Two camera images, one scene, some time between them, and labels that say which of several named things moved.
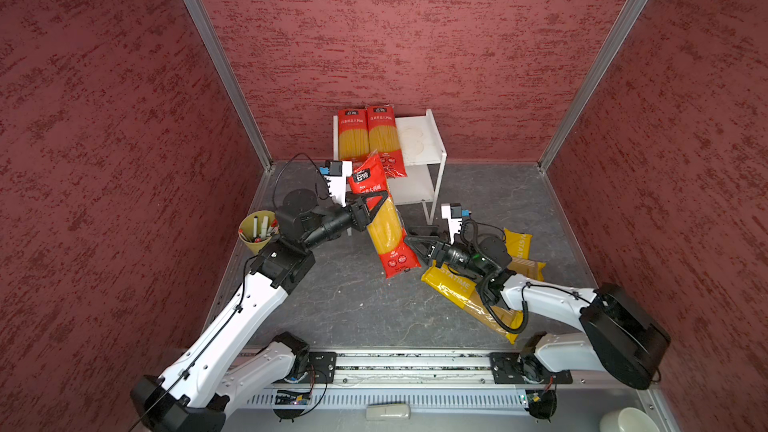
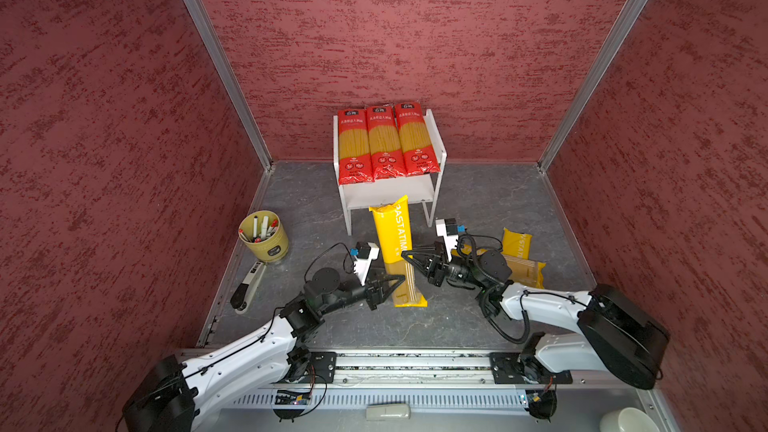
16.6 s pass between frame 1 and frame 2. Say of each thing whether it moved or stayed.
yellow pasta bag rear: stayed
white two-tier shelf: stayed
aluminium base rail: stayed
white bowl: stayed
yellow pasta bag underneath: stayed
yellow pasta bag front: moved
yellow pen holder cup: stayed
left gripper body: moved
